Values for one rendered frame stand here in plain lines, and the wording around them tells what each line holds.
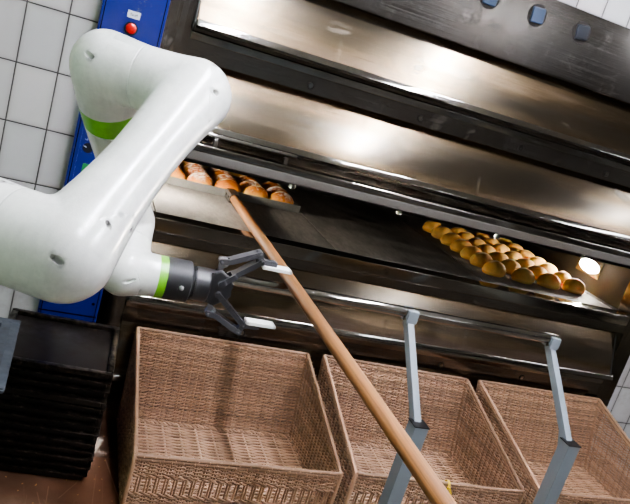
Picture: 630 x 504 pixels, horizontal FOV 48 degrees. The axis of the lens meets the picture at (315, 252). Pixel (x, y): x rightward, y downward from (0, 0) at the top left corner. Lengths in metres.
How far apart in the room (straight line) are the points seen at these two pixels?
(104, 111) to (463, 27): 1.24
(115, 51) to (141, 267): 0.46
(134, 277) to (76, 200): 0.56
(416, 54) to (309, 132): 0.39
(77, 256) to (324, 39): 1.29
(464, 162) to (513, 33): 0.41
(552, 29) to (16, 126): 1.57
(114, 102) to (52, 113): 0.73
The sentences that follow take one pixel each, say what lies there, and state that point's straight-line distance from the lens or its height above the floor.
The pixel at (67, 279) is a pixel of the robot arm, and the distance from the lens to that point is 0.91.
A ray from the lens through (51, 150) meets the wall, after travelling 2.00.
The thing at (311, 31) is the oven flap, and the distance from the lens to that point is 2.03.
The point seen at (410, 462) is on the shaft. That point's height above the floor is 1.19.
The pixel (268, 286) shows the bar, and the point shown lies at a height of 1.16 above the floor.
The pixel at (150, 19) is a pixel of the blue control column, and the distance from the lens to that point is 1.93.
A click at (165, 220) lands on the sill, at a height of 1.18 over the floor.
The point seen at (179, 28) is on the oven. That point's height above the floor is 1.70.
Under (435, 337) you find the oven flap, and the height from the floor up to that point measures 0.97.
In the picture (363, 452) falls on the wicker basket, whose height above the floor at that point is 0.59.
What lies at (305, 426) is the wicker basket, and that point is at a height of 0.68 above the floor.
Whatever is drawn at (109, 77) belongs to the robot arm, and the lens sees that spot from 1.23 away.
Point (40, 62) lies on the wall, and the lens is 1.97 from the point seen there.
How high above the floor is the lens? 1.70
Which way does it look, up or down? 14 degrees down
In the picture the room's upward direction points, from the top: 17 degrees clockwise
